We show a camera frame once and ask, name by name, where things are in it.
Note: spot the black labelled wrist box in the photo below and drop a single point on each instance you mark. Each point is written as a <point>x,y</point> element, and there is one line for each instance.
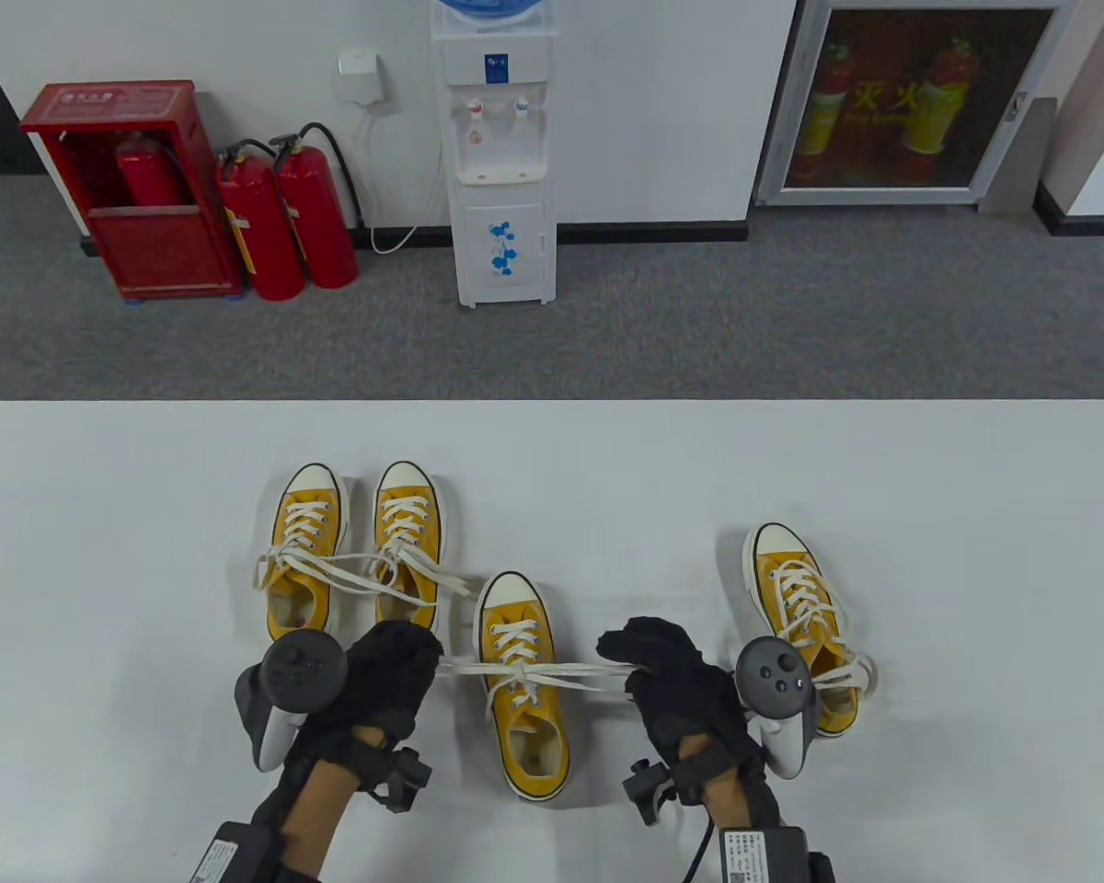
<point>764,855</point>
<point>230,855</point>

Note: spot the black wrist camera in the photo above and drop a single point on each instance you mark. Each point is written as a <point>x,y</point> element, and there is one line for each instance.
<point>646,791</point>
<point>405,782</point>

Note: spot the person's right forearm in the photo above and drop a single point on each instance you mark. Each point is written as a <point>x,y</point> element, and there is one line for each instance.
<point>731,800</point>

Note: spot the person's right hand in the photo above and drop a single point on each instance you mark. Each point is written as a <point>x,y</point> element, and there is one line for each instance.
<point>681,690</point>

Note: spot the person's left hand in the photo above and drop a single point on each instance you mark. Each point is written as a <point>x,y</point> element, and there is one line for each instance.
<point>386,671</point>

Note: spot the white water dispenser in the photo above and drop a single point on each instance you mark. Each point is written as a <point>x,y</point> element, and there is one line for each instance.
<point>501,166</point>

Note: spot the glass door wall cabinet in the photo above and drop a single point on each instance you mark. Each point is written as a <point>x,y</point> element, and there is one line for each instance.
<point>920,101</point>

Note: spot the gray tracking controller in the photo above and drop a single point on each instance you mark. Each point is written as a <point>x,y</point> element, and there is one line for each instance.
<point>773,676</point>
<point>304,671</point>

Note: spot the person's left forearm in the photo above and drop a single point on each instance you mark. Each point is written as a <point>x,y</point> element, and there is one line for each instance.
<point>317,809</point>

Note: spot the gray metal panel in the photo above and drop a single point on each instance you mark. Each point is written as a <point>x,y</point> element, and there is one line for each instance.
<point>1021,166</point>

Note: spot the red extinguisher behind glass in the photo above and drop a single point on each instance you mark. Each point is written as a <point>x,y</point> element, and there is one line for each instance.
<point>938,110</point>
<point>828,110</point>

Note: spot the white wall box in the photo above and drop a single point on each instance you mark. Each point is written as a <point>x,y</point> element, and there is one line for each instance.
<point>359,78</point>

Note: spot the red fire extinguisher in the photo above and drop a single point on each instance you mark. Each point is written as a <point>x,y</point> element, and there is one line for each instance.
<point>267,239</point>
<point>317,221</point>
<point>147,179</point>

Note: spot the red extinguisher floor cabinet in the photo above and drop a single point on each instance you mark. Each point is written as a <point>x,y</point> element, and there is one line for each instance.
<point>156,253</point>

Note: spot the yellow shoe with white laces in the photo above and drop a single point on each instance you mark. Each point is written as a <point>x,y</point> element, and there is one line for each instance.
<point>304,515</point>
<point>773,572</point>
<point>409,510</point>
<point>515,635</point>

